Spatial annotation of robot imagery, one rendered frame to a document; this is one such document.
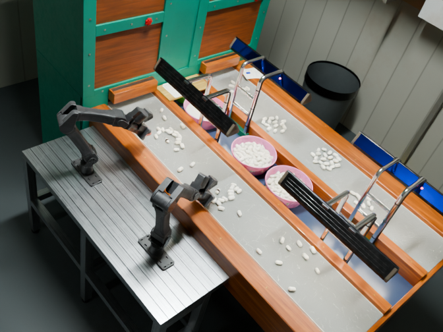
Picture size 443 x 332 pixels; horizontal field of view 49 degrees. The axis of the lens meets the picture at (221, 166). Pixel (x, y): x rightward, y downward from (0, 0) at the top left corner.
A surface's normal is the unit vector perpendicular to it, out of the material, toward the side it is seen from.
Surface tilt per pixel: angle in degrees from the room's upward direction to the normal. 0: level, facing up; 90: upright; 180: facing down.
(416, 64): 90
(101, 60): 90
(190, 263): 0
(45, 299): 0
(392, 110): 90
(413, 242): 0
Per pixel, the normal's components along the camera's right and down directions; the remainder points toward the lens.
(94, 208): 0.20, -0.70
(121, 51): 0.64, 0.62
